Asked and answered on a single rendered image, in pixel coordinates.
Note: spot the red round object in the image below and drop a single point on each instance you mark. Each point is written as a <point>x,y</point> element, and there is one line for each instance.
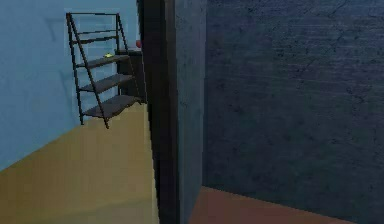
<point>138,43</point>

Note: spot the dark brown ladder shelf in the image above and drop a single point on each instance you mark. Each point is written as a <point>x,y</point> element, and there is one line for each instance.
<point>107,83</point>

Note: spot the small yellow green object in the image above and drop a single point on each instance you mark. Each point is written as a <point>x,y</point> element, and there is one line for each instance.
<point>108,55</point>

